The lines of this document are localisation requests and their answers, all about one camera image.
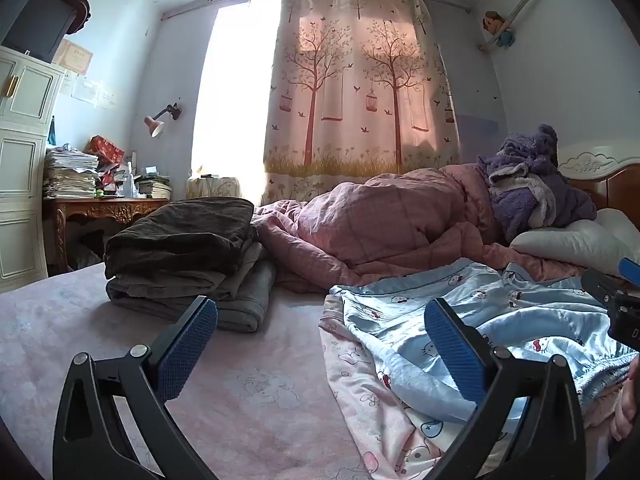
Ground purple fleece robe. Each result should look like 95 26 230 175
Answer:
477 124 598 248

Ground stack of books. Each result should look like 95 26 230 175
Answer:
136 172 173 199

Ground carved wooden desk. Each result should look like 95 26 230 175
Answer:
42 196 171 276

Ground tan wall certificate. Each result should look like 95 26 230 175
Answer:
54 40 94 75

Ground pink wall lamp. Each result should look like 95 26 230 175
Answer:
144 103 182 138

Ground black case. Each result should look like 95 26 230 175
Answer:
0 0 93 63

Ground orange plush toy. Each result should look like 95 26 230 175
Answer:
481 10 505 37

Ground red snack bag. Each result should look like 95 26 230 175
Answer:
84 135 126 163

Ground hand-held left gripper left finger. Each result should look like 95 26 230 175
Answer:
52 296 221 480

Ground white pillow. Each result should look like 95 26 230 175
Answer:
510 207 640 281

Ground pink quilt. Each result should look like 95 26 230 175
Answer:
250 162 601 293

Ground pink white cat-print pajamas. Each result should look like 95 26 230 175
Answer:
319 295 501 480

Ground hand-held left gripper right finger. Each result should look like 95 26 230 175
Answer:
424 298 587 480

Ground wooden bed headboard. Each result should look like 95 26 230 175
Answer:
556 140 640 221

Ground cream cabinet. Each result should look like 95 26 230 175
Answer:
0 45 66 293

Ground person's right hand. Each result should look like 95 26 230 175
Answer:
611 355 640 442

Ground grey folded pants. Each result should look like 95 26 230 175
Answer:
106 245 278 333

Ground tree-print curtain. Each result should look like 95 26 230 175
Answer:
247 0 461 206

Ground pink bed sheet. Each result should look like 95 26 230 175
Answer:
0 260 640 480

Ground dark brown folded pants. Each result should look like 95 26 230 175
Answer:
104 197 261 281

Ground grass-print covered stand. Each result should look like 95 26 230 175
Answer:
186 175 246 200

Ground stack of papers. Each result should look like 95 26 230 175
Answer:
42 145 100 200

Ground blue cat-print pants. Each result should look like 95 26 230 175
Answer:
327 259 638 453

